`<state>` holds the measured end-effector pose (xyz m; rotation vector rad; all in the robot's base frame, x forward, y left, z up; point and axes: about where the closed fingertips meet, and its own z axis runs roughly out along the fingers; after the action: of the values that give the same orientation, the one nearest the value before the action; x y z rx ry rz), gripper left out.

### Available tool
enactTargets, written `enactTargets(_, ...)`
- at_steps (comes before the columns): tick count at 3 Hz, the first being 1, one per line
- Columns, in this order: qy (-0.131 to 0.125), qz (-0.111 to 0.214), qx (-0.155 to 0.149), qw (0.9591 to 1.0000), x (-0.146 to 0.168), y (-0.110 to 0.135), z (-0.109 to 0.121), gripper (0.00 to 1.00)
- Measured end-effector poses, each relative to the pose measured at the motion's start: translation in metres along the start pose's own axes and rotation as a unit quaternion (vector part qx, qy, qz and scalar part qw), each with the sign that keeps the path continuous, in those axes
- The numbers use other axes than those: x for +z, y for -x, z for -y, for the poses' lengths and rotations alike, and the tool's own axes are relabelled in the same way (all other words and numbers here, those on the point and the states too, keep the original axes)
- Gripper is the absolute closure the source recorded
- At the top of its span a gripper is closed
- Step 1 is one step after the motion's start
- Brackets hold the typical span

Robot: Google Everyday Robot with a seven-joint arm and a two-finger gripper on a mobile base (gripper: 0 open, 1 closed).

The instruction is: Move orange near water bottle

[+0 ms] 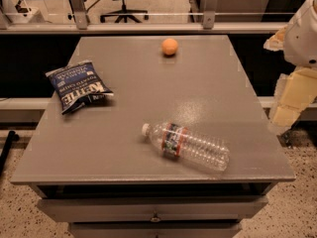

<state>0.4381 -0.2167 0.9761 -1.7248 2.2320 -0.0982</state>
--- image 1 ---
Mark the clear plastic water bottle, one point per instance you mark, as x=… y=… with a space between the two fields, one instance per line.
x=180 y=143

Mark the grey drawer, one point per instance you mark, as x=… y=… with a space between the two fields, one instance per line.
x=153 y=209
x=155 y=230

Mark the orange fruit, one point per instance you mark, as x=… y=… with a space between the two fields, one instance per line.
x=169 y=46

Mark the blue kettle chips bag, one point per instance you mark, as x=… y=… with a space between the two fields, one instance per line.
x=78 y=85

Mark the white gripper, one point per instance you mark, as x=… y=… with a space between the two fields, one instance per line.
x=302 y=42

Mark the grey drawer cabinet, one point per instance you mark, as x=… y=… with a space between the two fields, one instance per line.
x=100 y=152

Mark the top grey drawer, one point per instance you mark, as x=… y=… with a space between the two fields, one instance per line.
x=153 y=209

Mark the black pole at left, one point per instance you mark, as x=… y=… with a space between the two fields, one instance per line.
x=12 y=137

